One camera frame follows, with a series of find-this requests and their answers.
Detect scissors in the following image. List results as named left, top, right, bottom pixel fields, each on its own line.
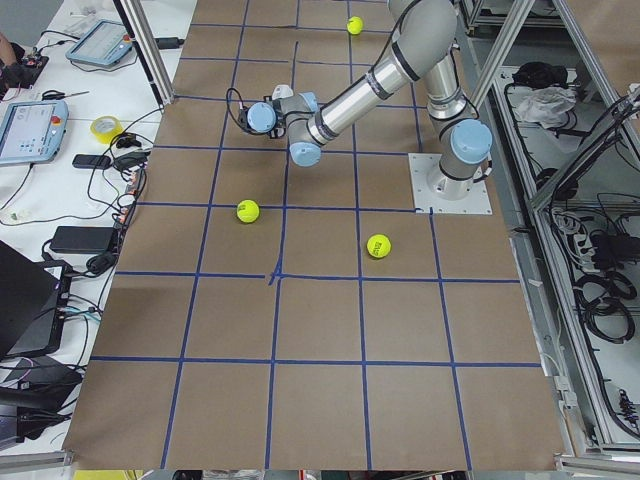
left=41, top=90, right=88, bottom=101

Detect black phone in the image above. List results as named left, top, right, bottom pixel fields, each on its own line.
left=72, top=154, right=112, bottom=170

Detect black laptop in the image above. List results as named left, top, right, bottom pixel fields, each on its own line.
left=1, top=243, right=71, bottom=359

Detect near teach pendant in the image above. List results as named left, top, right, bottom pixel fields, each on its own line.
left=1, top=100, right=69, bottom=166

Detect tennis ball upper left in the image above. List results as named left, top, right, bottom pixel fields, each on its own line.
left=346, top=16, right=364, bottom=35

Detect aluminium frame post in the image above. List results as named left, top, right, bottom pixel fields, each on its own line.
left=113, top=0, right=175, bottom=108

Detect far teach pendant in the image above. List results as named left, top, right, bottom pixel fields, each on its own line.
left=65, top=20, right=133, bottom=68

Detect yellow tape roll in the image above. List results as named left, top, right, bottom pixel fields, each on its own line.
left=90, top=115, right=124, bottom=145

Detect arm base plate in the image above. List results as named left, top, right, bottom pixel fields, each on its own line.
left=408, top=153, right=493, bottom=215

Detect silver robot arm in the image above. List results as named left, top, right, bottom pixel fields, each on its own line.
left=232, top=0, right=493, bottom=201

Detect teach pendant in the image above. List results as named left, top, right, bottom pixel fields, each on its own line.
left=1, top=100, right=69, bottom=166
left=65, top=20, right=133, bottom=68

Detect black power brick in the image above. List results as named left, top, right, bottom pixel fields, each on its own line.
left=50, top=226, right=116, bottom=254

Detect tennis ball with Wilson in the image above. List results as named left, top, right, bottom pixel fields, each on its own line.
left=236, top=199, right=260, bottom=224

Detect tennis ball with Roland Garros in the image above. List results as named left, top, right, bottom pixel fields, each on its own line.
left=366, top=233, right=392, bottom=259

